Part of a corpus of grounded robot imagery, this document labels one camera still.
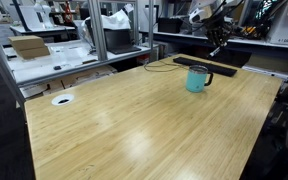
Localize white crumpled plastic sheet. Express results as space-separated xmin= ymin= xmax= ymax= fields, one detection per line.
xmin=82 ymin=3 xmax=135 ymax=32

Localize white table cable grommet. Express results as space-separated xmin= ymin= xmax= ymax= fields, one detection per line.
xmin=51 ymin=94 xmax=74 ymax=106

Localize black storage bin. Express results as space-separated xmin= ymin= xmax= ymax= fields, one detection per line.
xmin=158 ymin=18 xmax=183 ymax=33

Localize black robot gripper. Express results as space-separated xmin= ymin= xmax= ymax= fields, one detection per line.
xmin=205 ymin=16 xmax=232 ymax=47

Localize teal metal mug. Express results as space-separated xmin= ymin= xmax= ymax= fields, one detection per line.
xmin=186 ymin=65 xmax=213 ymax=93

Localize black laptop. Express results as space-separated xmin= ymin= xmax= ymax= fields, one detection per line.
xmin=104 ymin=29 xmax=140 ymax=55

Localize black keyboard cable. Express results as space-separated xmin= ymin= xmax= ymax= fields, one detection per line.
xmin=143 ymin=59 xmax=188 ymax=73

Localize aluminium frame post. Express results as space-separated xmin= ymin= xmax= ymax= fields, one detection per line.
xmin=88 ymin=0 xmax=107 ymax=61

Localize white side workbench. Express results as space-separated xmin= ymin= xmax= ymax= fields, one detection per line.
xmin=3 ymin=40 xmax=151 ymax=87

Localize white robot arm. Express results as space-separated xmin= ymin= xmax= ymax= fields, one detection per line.
xmin=188 ymin=0 xmax=244 ymax=47

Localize stacked cardboard boxes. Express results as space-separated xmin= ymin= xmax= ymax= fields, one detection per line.
xmin=9 ymin=35 xmax=50 ymax=59

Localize black computer keyboard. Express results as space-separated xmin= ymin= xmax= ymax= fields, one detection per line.
xmin=173 ymin=57 xmax=237 ymax=77

